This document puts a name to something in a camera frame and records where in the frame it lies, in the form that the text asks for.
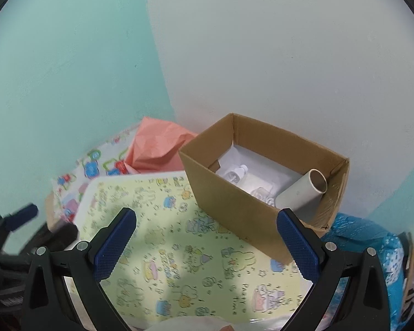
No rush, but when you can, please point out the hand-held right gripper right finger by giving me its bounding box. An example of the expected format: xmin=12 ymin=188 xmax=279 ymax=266
xmin=277 ymin=208 xmax=390 ymax=331

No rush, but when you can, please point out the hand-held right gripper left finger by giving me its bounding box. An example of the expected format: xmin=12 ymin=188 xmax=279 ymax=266
xmin=22 ymin=207 xmax=137 ymax=331

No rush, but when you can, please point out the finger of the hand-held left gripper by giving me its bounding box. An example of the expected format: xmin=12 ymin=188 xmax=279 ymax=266
xmin=22 ymin=221 xmax=79 ymax=253
xmin=0 ymin=204 xmax=39 ymax=246

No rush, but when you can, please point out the white cylindrical bottle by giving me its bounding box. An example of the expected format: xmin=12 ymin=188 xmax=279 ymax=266
xmin=275 ymin=169 xmax=328 ymax=215

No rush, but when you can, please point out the clear glass jar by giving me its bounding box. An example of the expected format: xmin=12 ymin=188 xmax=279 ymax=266
xmin=251 ymin=187 xmax=274 ymax=203

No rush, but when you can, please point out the white cloth pack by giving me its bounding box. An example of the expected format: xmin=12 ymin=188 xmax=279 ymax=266
xmin=240 ymin=175 xmax=280 ymax=194

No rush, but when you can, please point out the brown cardboard box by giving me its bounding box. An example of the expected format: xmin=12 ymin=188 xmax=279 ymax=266
xmin=178 ymin=113 xmax=350 ymax=266

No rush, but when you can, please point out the white pump head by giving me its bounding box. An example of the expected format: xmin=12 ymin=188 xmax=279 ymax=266
xmin=224 ymin=165 xmax=249 ymax=182

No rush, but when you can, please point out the brown board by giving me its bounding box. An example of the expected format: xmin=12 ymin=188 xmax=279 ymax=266
xmin=44 ymin=192 xmax=61 ymax=230

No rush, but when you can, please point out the yellow cartoon printed mat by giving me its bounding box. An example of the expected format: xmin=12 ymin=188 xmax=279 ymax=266
xmin=79 ymin=176 xmax=313 ymax=325

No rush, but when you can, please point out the blue patterned bag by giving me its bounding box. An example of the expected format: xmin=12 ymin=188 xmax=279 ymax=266
xmin=317 ymin=212 xmax=414 ymax=331

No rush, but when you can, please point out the floral printed cloth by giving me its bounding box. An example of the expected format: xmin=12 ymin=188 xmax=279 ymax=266
xmin=52 ymin=124 xmax=142 ymax=229

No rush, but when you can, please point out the white paper box liner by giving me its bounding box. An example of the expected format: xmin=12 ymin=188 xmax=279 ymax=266
xmin=215 ymin=144 xmax=299 ymax=198

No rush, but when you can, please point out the pink crumpled paper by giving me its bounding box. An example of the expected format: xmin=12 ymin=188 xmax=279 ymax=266
xmin=124 ymin=116 xmax=198 ymax=173

